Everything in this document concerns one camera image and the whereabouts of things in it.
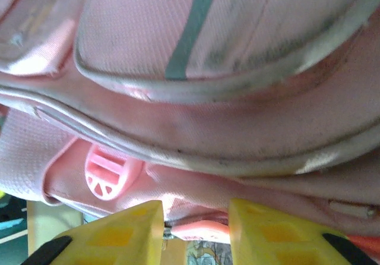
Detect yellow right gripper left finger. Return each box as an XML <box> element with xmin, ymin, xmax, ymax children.
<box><xmin>20</xmin><ymin>199</ymin><xmax>166</xmax><ymax>265</ymax></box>

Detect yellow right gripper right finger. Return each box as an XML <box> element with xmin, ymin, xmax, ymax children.
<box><xmin>227</xmin><ymin>198</ymin><xmax>379</xmax><ymax>265</ymax></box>

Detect pink student backpack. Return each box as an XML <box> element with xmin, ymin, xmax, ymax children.
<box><xmin>0</xmin><ymin>0</ymin><xmax>380</xmax><ymax>245</ymax></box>

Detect orange black utility knife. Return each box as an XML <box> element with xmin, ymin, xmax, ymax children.
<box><xmin>346</xmin><ymin>234</ymin><xmax>380</xmax><ymax>255</ymax></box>

